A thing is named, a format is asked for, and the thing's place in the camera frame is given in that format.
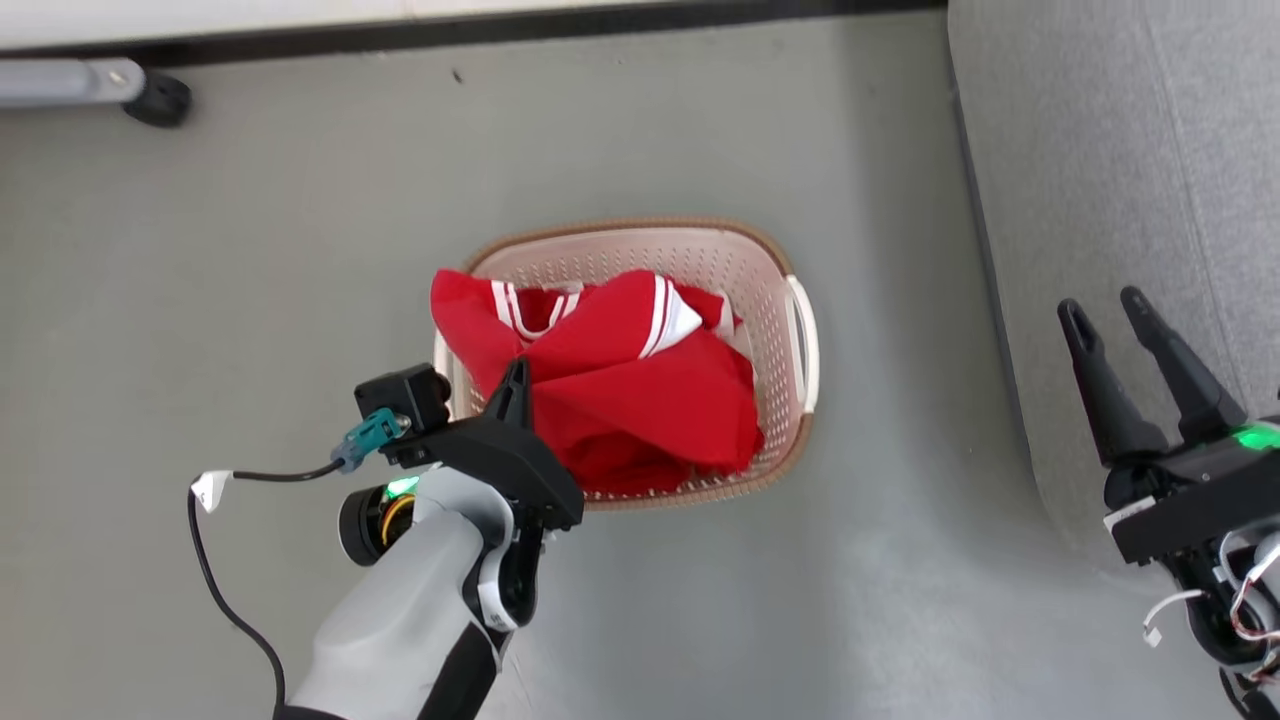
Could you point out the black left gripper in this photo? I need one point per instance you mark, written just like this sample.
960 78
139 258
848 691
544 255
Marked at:
500 465

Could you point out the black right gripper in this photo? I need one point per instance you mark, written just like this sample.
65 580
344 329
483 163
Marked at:
1190 490

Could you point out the red garment with white stripes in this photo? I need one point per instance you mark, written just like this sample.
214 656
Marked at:
600 325

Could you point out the beige perforated laundry basket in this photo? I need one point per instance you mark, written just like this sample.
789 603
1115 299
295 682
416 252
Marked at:
770 300

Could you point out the grey fabric sofa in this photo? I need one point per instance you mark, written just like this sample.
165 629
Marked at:
1100 150

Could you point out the black baseboard strip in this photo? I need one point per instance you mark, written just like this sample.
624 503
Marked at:
500 28

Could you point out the black rubber foot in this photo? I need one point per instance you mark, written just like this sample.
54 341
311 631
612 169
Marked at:
158 100

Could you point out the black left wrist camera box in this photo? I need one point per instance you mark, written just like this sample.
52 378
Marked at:
403 395

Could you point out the grey metal floor bracket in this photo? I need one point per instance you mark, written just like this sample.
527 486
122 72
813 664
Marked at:
60 82

